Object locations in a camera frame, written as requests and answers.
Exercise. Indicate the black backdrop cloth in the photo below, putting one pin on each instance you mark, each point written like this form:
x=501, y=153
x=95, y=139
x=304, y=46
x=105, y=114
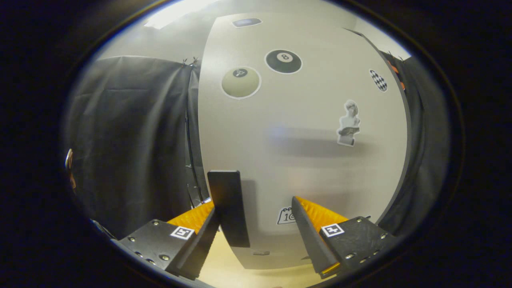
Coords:
x=128, y=140

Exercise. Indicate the dark grey cabinet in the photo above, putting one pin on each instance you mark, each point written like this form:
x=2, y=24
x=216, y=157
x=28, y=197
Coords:
x=409, y=136

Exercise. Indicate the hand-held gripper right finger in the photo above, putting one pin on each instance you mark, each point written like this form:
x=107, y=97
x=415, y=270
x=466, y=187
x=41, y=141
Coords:
x=310, y=240

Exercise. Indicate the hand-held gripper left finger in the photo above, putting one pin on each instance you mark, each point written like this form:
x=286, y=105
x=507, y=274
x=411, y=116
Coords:
x=198, y=252

